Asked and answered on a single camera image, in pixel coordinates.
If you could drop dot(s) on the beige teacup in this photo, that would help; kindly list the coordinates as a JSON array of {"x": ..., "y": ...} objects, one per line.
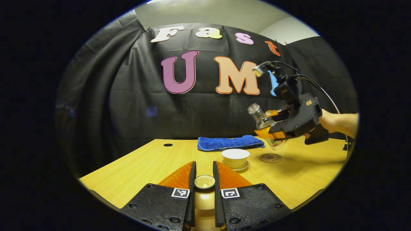
[{"x": 235, "y": 158}]

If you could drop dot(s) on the blue towel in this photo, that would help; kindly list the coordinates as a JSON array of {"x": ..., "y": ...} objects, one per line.
[{"x": 228, "y": 142}]

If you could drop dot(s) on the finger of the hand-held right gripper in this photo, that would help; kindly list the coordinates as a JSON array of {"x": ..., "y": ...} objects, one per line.
[
  {"x": 263, "y": 133},
  {"x": 279, "y": 116}
]

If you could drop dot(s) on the black backdrop cloth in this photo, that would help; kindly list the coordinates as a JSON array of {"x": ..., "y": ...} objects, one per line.
[{"x": 128, "y": 112}]

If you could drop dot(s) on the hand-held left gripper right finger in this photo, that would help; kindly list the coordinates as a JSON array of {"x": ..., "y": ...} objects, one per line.
[{"x": 250, "y": 205}]

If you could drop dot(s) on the round cork coaster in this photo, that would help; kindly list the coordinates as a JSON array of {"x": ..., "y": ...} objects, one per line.
[{"x": 270, "y": 158}]

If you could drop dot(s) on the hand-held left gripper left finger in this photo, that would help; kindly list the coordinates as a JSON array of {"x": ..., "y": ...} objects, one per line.
[{"x": 160, "y": 205}]

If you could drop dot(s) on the clear glass water bottle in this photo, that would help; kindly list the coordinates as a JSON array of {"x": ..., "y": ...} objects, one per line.
[{"x": 258, "y": 114}]

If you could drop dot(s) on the beige saucer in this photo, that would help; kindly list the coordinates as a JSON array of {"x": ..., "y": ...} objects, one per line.
[{"x": 245, "y": 166}]

